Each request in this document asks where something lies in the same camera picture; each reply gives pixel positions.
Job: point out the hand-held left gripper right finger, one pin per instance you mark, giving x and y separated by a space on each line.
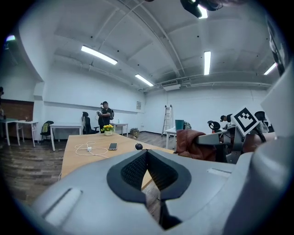
202 183

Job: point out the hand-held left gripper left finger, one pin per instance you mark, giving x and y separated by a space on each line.
92 183

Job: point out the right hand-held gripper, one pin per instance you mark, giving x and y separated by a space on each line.
244 120

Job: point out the reddish brown cloth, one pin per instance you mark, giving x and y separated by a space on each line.
190 143

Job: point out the small round black device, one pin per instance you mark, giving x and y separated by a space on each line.
138 146

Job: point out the person's right forearm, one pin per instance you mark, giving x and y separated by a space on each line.
252 142

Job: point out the black office chair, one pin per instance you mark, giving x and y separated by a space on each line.
88 126
261 115
214 126

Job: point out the green bin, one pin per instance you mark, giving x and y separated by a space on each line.
179 125

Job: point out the white desk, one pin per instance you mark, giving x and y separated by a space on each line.
121 127
8 128
26 128
171 135
66 132

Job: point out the smartphone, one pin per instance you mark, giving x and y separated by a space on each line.
112 146

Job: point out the silver stepladder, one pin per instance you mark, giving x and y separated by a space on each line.
167 119

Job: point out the yellow flowers in white pot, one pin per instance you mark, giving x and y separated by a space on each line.
108 129

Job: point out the white air conditioner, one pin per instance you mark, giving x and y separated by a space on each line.
171 87

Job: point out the cardboard box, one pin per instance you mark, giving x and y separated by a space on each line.
134 132

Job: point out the chair with green backpack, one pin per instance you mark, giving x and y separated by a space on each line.
47 130

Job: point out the long ceiling light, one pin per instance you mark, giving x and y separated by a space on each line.
99 54
144 80
207 62
270 68
203 13

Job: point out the wall poster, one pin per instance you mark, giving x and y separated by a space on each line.
138 105

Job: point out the brown wooden wall panel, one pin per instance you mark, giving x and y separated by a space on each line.
17 112

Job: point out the black head-mounted camera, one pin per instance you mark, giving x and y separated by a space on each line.
191 6

